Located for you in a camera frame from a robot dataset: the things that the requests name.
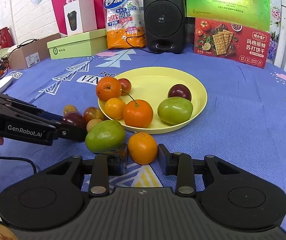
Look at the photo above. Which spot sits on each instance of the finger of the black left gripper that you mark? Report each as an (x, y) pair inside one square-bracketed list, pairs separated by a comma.
[(67, 127)]

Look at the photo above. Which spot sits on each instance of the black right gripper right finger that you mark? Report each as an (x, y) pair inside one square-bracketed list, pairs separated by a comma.
[(185, 168)]

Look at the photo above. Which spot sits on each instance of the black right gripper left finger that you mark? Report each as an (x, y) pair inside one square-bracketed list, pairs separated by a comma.
[(106, 164)]

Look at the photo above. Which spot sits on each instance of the orange tangerine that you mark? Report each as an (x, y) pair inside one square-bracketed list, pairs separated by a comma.
[(143, 148)]

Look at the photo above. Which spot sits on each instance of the red apple fruit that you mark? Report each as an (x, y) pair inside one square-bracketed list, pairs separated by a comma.
[(126, 86)]

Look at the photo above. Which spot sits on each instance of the dark red plum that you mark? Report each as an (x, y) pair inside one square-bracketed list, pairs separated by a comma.
[(180, 90)]

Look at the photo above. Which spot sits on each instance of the dark plum on cloth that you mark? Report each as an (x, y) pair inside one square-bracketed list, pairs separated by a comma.
[(74, 119)]

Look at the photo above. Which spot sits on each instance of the small yellow plum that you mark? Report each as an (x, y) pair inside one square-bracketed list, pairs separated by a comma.
[(69, 109)]

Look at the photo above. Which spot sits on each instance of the small tan fruit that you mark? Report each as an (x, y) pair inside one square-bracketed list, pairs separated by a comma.
[(92, 123)]

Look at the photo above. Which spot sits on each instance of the red yellow plum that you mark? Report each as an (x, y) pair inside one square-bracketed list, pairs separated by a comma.
[(93, 113)]

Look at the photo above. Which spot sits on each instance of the green mango on cloth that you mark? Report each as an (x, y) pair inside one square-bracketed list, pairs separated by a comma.
[(106, 136)]

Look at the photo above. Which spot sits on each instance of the small orange kumquat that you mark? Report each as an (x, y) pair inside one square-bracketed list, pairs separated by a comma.
[(114, 108)]

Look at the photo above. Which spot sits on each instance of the tangerine on plate rim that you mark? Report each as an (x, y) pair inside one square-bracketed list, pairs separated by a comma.
[(107, 88)]

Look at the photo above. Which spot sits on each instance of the green fruit in plate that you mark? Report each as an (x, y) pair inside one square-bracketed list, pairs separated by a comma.
[(175, 110)]

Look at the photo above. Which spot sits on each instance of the brown cardboard box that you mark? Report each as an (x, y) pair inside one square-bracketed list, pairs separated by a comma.
[(30, 53)]

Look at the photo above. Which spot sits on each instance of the tangerine with stem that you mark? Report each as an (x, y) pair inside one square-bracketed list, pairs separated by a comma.
[(138, 113)]

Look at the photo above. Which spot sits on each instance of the red kettle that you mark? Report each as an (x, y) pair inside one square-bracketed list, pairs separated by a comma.
[(6, 40)]

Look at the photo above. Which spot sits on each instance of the blue patterned tablecloth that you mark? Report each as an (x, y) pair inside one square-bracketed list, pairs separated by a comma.
[(244, 121)]

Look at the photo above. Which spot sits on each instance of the light green shoe box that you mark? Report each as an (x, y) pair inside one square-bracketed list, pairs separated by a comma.
[(79, 45)]

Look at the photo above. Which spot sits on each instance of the yellow plate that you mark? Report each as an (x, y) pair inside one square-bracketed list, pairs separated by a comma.
[(152, 85)]

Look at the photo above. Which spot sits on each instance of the white cup box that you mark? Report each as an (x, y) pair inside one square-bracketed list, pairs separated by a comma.
[(80, 17)]

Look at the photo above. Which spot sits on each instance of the orange paper cup pack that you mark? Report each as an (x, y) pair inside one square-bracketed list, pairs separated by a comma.
[(124, 24)]

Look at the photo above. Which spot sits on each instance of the red cracker box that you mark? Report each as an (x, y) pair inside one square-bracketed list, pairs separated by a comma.
[(231, 41)]

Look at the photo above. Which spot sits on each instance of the black speaker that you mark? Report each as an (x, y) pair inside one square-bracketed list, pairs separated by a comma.
[(165, 25)]

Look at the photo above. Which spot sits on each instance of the green glossy gift box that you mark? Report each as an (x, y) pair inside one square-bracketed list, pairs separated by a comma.
[(249, 13)]

